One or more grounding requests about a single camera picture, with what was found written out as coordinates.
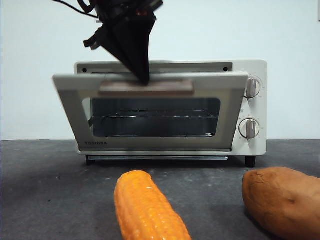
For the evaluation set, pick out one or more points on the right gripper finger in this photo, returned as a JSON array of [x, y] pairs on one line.
[[113, 42], [137, 50]]

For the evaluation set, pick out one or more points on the glass oven door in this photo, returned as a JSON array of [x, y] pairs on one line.
[[72, 112]]

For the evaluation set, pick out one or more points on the metal oven crumb tray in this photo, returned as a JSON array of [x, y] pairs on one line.
[[157, 158]]

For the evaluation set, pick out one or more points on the black oven foot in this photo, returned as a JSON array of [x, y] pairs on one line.
[[250, 161], [90, 160]]

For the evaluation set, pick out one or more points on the oven temperature knob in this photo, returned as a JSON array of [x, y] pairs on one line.
[[253, 88]]

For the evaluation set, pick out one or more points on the oven timer knob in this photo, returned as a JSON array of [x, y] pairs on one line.
[[249, 128]]

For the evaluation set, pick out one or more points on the cream Toshiba toaster oven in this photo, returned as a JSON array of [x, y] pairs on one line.
[[261, 150]]

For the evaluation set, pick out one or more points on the orange corn cob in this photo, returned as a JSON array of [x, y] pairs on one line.
[[147, 210]]

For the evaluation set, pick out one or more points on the brown sweet potato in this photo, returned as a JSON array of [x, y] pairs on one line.
[[282, 200]]

